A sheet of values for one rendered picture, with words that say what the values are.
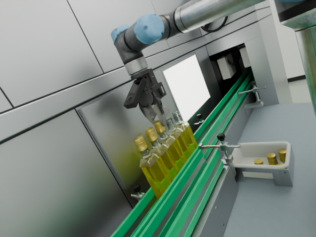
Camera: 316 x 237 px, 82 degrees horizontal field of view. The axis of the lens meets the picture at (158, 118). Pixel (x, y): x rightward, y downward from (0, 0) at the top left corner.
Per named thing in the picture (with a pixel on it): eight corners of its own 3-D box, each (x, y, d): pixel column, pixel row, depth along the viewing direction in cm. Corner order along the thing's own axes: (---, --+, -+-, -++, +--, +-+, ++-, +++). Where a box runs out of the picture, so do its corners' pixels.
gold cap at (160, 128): (160, 129, 71) (156, 119, 70) (167, 128, 69) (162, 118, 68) (155, 134, 69) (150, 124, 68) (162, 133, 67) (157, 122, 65)
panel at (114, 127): (208, 98, 133) (191, 53, 124) (211, 98, 131) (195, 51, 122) (122, 188, 71) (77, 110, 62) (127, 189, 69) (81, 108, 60)
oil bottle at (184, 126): (193, 159, 87) (177, 120, 82) (204, 159, 84) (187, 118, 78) (188, 167, 83) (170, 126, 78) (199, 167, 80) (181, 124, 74)
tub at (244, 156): (241, 157, 94) (236, 142, 92) (295, 157, 79) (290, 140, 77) (232, 180, 82) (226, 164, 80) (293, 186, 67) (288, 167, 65)
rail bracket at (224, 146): (207, 158, 83) (197, 134, 79) (246, 158, 71) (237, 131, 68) (204, 162, 81) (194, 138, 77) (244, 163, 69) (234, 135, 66)
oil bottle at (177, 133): (188, 167, 83) (170, 126, 78) (199, 167, 79) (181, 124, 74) (183, 175, 79) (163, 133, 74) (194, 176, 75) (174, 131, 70)
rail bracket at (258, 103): (245, 114, 130) (236, 84, 124) (272, 110, 119) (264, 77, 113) (243, 117, 127) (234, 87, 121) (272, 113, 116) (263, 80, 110)
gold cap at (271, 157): (278, 161, 79) (276, 152, 78) (277, 166, 77) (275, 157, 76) (269, 160, 82) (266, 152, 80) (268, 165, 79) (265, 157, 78)
